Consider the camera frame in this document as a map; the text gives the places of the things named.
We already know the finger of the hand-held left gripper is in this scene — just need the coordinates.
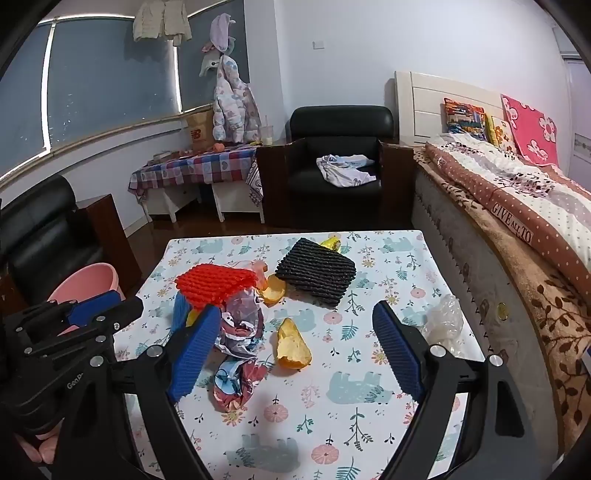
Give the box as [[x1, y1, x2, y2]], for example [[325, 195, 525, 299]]
[[25, 296, 145, 365], [14, 290, 124, 342]]

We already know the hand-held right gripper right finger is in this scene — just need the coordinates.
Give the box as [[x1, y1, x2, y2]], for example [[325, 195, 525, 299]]
[[372, 300, 561, 480]]

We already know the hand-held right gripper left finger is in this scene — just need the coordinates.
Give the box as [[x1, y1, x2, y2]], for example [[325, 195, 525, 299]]
[[58, 305, 222, 480]]

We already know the pink plastic bucket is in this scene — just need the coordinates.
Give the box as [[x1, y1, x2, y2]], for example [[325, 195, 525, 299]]
[[46, 263, 126, 335]]

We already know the blue foam net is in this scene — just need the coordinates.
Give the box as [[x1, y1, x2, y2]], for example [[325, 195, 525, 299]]
[[172, 291, 195, 334]]

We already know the printed plastic wrapper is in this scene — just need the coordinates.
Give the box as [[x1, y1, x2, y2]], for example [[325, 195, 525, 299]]
[[212, 295, 273, 411]]

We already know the clear plastic bag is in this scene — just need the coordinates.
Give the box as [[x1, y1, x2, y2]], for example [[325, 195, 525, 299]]
[[422, 294, 464, 344]]

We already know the red foam net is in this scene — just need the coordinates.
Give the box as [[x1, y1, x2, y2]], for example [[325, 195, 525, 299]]
[[175, 263, 257, 308]]

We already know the large orange peel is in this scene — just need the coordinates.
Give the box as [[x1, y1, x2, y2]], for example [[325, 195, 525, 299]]
[[276, 318, 312, 369]]

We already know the small orange peel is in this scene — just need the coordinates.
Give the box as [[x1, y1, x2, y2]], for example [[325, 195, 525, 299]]
[[259, 274, 287, 306]]

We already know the black foam net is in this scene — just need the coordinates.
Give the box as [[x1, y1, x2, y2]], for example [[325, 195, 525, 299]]
[[276, 237, 357, 309]]

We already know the person's left hand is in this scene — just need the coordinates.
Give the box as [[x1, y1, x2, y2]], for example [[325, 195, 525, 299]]
[[16, 430, 62, 468]]

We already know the black leather armchair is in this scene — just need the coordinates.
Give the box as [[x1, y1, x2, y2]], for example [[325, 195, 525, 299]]
[[256, 105, 415, 227], [0, 175, 141, 315]]

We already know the bed mattress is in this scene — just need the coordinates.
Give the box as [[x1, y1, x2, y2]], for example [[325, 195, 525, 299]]
[[411, 180, 568, 457]]

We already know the bed with patterned bedding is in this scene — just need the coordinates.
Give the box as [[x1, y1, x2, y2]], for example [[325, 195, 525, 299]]
[[413, 148, 591, 444]]

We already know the white low table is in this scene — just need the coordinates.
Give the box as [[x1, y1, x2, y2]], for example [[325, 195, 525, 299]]
[[143, 182, 266, 224]]

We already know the checkered cloth side table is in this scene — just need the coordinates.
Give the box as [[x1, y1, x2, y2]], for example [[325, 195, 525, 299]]
[[128, 143, 265, 204]]

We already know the crumpled printed cloth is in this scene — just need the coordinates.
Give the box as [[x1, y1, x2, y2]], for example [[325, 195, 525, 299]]
[[316, 154, 377, 188]]

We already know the brown paper bag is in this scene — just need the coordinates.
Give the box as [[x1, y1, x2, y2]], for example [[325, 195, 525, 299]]
[[185, 105, 218, 153]]

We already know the polka dot quilt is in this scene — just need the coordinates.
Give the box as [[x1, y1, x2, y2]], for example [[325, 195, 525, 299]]
[[425, 131, 591, 315]]

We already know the window with grey blind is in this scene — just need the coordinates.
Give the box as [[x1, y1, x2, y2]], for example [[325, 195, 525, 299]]
[[0, 0, 252, 181]]

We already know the pastel puffy jacket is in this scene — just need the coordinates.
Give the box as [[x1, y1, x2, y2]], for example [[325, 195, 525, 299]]
[[212, 54, 263, 144]]

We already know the yellow pillow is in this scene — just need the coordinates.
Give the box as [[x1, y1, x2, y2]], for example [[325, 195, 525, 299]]
[[485, 114, 519, 153]]

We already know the colourful printed pillow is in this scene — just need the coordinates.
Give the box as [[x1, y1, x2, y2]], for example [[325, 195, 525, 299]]
[[443, 97, 488, 140]]

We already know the white bed headboard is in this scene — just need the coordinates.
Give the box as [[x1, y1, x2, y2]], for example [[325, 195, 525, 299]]
[[394, 70, 513, 148]]

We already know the pink flowered pillow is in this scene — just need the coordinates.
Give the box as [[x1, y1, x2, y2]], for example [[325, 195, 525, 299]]
[[501, 93, 559, 167]]

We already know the hanging white sweater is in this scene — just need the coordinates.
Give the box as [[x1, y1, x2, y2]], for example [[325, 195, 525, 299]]
[[132, 0, 192, 44]]

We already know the hanging purple garment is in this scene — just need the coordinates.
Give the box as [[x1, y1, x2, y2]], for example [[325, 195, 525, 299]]
[[199, 13, 238, 77]]

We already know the white door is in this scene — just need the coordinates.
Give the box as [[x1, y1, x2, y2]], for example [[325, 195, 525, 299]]
[[556, 18, 591, 174]]

